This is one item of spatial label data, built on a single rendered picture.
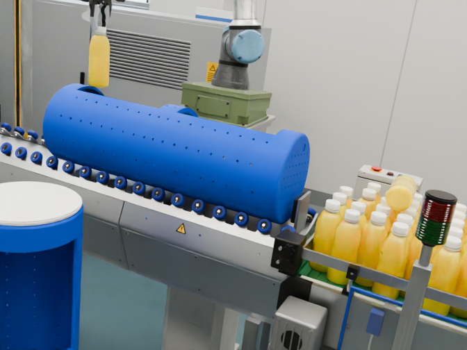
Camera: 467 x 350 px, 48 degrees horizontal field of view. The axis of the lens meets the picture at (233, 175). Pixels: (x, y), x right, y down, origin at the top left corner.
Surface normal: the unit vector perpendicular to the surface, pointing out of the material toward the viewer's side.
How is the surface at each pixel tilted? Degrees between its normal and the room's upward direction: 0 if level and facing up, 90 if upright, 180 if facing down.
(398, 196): 91
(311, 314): 0
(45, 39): 90
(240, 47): 93
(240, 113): 90
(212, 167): 82
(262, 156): 56
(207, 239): 70
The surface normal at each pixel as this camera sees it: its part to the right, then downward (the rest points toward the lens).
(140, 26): -0.38, 0.25
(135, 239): -0.44, 0.54
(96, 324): 0.12, -0.94
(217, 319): 0.38, 0.33
